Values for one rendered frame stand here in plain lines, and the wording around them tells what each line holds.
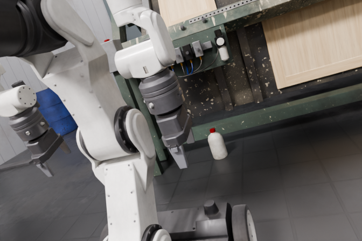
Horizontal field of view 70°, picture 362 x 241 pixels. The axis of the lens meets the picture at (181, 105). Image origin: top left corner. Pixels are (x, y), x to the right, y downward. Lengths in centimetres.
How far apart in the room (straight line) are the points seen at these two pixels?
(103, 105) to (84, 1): 502
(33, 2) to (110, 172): 48
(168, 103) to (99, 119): 24
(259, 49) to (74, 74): 149
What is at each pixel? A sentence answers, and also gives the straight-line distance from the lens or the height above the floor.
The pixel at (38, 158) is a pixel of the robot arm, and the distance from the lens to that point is 92.
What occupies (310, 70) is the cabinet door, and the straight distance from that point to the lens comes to 204.
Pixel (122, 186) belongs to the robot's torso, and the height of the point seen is 47.
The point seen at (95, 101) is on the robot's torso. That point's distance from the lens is 70.
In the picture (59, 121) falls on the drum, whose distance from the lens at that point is 444.
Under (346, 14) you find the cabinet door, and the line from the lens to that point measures 209.
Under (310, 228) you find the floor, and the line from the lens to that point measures 118.
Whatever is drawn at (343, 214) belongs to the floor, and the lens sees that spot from 123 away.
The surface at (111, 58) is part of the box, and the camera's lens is 162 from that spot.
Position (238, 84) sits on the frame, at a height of 36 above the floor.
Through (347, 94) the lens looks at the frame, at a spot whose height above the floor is 16.
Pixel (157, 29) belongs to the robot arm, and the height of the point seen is 84.
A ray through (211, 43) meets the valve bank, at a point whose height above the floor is 72.
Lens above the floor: 80
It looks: 13 degrees down
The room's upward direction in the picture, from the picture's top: 19 degrees counter-clockwise
